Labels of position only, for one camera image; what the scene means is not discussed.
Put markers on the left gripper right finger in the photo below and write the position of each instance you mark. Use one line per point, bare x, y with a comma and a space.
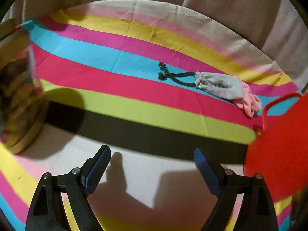
257, 209

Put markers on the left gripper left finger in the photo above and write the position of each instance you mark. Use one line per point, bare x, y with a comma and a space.
47, 211

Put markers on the small pink fleece glove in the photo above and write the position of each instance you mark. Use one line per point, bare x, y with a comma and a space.
250, 103

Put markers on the grey drawstring pouch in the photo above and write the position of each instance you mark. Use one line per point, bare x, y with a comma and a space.
219, 85

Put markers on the red plastic pitcher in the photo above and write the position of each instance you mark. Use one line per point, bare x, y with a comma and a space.
279, 153

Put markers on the metal lidded snack jar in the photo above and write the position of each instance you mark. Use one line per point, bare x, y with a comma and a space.
23, 103

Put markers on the striped colourful tablecloth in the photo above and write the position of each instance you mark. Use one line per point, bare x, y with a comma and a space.
99, 66

